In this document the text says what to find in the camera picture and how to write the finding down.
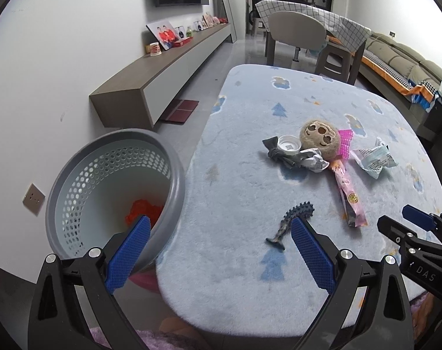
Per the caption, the grey dining chair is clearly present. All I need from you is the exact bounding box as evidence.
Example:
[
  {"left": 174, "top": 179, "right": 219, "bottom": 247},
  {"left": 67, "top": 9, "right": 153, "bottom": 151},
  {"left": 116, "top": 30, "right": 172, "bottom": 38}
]
[{"left": 265, "top": 11, "right": 328, "bottom": 67}]

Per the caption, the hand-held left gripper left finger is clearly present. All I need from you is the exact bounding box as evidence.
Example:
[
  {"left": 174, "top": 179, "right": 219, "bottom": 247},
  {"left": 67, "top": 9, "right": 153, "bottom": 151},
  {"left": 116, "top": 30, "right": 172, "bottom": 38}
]
[{"left": 28, "top": 215, "right": 152, "bottom": 350}]

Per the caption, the round beige sloth plush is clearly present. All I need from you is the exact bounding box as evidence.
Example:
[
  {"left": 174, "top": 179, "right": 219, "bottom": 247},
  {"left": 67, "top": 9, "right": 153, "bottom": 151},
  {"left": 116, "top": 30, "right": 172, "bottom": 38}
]
[{"left": 298, "top": 118, "right": 342, "bottom": 163}]

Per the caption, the orange crumpled plastic piece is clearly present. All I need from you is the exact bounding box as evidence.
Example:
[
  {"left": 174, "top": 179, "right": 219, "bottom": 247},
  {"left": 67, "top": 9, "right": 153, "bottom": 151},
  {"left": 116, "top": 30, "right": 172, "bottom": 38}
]
[{"left": 124, "top": 199, "right": 163, "bottom": 227}]

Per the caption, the grey wooden stool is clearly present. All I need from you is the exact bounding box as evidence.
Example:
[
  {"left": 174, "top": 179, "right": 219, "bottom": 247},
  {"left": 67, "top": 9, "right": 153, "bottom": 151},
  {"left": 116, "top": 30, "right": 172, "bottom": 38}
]
[{"left": 314, "top": 40, "right": 353, "bottom": 81}]

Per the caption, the purple fluffy cloth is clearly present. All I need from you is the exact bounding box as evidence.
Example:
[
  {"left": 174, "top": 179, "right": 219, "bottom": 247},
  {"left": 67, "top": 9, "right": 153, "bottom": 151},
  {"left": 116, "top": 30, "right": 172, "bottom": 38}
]
[{"left": 90, "top": 317, "right": 211, "bottom": 350}]

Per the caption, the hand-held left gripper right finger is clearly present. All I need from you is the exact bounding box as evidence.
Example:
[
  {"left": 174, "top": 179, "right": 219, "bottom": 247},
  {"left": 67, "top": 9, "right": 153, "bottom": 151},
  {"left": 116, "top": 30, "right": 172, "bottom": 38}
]
[{"left": 290, "top": 217, "right": 415, "bottom": 350}]

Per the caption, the red floor mat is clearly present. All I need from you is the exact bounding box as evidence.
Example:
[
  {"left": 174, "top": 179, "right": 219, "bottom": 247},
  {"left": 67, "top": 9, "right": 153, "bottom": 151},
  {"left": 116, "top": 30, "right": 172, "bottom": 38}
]
[{"left": 165, "top": 99, "right": 200, "bottom": 124}]

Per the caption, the leaning tall mirror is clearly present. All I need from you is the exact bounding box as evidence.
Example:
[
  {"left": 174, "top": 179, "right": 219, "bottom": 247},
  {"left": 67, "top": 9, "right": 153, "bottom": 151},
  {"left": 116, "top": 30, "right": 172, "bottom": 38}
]
[{"left": 212, "top": 0, "right": 238, "bottom": 42}]

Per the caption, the orange checked sofa throw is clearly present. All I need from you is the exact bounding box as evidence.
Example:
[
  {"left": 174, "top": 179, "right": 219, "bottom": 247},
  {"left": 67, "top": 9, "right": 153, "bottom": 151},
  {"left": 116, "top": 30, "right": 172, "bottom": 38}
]
[{"left": 363, "top": 49, "right": 440, "bottom": 112}]

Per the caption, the pink plastic mesh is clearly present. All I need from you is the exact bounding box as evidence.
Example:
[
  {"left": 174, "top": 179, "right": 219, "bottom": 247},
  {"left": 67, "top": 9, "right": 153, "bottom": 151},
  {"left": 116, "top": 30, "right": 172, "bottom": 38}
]
[{"left": 337, "top": 128, "right": 354, "bottom": 161}]

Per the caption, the checked tablecloth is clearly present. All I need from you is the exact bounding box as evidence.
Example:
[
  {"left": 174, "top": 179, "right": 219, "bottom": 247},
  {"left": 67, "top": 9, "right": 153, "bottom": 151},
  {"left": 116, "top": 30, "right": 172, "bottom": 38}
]
[{"left": 255, "top": 0, "right": 371, "bottom": 53}]

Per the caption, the printed light blue blanket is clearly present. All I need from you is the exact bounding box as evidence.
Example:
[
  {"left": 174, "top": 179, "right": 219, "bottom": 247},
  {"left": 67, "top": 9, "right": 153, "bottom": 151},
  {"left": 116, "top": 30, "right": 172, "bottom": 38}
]
[{"left": 155, "top": 64, "right": 442, "bottom": 338}]

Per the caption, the white plastic bottle cap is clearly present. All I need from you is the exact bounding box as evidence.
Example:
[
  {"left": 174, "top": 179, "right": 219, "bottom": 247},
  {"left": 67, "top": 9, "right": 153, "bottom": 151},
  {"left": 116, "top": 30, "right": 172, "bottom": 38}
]
[{"left": 276, "top": 135, "right": 302, "bottom": 154}]

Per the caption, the large photo frame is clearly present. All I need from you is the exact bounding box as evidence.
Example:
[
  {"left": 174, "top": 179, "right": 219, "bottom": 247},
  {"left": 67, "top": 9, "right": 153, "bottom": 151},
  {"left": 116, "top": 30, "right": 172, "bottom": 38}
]
[{"left": 147, "top": 19, "right": 180, "bottom": 50}]

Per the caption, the gold wall socket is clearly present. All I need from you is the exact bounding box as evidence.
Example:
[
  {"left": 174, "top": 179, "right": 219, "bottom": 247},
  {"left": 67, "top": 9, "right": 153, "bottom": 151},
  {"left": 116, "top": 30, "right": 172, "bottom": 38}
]
[{"left": 22, "top": 183, "right": 46, "bottom": 216}]

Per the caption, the black spiky rubber toy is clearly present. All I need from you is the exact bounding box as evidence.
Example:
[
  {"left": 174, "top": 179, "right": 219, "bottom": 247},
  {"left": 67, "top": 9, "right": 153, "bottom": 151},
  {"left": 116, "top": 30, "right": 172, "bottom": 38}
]
[{"left": 265, "top": 200, "right": 315, "bottom": 250}]

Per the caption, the long floating wall cabinet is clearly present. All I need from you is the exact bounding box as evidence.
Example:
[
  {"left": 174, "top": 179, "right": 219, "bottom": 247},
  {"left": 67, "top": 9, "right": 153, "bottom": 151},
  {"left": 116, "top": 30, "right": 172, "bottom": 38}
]
[{"left": 89, "top": 23, "right": 232, "bottom": 130}]

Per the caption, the silver grey wrapper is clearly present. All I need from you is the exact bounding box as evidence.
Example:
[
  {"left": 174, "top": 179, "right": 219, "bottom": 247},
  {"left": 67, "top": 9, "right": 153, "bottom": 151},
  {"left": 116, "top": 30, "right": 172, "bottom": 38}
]
[{"left": 262, "top": 136, "right": 316, "bottom": 169}]

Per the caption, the white paper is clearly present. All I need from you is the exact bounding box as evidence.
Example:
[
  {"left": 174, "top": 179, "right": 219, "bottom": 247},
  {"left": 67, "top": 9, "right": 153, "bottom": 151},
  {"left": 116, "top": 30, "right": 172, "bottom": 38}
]
[{"left": 301, "top": 148, "right": 331, "bottom": 174}]

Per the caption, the long pink snack wrapper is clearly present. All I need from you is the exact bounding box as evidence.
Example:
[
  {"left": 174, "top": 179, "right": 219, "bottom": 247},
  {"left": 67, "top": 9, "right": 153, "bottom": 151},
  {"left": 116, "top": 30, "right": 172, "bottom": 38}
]
[{"left": 328, "top": 158, "right": 368, "bottom": 228}]

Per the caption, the white plastic wrapper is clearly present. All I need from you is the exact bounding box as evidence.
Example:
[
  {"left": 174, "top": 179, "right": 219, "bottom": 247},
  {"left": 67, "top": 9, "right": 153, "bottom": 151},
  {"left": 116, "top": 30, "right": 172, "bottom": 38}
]
[{"left": 350, "top": 136, "right": 397, "bottom": 179}]

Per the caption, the olive green sofa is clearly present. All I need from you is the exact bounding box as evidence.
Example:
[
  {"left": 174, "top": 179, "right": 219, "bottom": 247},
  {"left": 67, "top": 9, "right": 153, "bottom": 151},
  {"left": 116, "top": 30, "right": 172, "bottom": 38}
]
[{"left": 359, "top": 31, "right": 442, "bottom": 143}]

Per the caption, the beige plastic stool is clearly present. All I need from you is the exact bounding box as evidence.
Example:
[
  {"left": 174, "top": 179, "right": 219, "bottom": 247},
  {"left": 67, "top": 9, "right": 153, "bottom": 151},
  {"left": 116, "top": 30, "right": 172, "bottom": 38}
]
[{"left": 250, "top": 16, "right": 267, "bottom": 37}]

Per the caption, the grey perforated plastic basket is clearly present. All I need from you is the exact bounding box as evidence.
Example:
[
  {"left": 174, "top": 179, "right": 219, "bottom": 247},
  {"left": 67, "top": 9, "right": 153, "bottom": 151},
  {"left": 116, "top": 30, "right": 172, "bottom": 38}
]
[{"left": 45, "top": 128, "right": 186, "bottom": 274}]

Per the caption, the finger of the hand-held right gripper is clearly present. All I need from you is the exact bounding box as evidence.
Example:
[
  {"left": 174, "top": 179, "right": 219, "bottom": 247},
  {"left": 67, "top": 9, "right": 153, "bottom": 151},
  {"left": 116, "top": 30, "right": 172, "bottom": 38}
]
[
  {"left": 377, "top": 216, "right": 426, "bottom": 259},
  {"left": 402, "top": 205, "right": 442, "bottom": 245}
]

